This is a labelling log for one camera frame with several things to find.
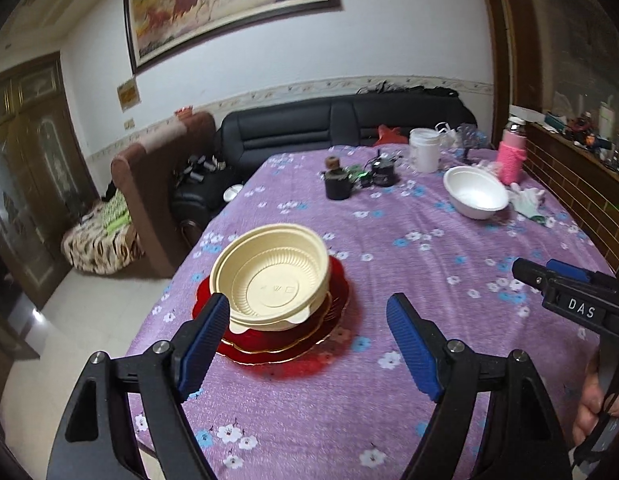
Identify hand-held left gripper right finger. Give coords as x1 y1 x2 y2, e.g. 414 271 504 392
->
386 292 573 480

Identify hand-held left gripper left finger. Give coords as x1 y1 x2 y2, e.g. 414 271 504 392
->
46 292 231 480

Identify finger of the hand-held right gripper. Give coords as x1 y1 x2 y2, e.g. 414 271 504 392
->
512 258 556 292
545 259 617 286

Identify red plate with gold rim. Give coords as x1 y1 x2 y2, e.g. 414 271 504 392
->
192 275 350 366
220 255 350 353

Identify cream plastic bowl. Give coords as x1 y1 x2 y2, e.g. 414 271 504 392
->
228 290 333 335
210 224 333 323

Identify white foam bowl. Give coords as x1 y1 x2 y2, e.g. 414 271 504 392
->
443 166 510 221

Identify person's right hand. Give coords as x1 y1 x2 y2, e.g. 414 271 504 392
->
572 347 619 446

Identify white work gloves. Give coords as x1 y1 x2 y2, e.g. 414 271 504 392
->
509 182 547 221

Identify wooden side cabinet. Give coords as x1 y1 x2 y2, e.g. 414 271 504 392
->
509 105 619 276

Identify pink water bottle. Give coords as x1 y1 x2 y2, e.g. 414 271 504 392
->
497 117 527 186

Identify purple floral tablecloth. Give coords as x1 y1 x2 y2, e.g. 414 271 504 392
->
124 142 619 480

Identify brown patterned blanket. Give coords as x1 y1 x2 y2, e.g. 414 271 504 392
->
61 190 140 276

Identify clear plastic bag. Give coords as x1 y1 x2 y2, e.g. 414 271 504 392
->
434 121 477 151

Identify green cloth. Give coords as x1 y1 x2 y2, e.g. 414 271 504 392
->
102 192 130 233

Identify white plastic jar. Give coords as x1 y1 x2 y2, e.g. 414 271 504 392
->
408 128 440 173

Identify brown armchair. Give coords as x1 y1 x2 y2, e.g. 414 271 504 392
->
111 111 216 278

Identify black cylindrical gear pile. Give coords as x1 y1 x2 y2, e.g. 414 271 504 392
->
182 155 225 183

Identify black round device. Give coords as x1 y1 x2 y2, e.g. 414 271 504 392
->
369 157 400 188

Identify black cup with brown knob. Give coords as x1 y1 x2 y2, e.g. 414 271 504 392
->
323 157 353 201

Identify red bag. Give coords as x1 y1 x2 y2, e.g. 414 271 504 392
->
377 124 410 146

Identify dark clothes on sofa back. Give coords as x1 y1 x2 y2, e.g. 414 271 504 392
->
357 80 460 98

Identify black leather sofa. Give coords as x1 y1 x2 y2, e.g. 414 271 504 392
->
172 92 477 226

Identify carved wooden door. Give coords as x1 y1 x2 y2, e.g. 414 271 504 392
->
0 52 98 311

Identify framed horse painting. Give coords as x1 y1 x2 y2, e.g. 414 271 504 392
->
123 0 343 75

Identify yellow wall note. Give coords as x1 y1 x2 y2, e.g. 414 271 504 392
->
117 77 140 111

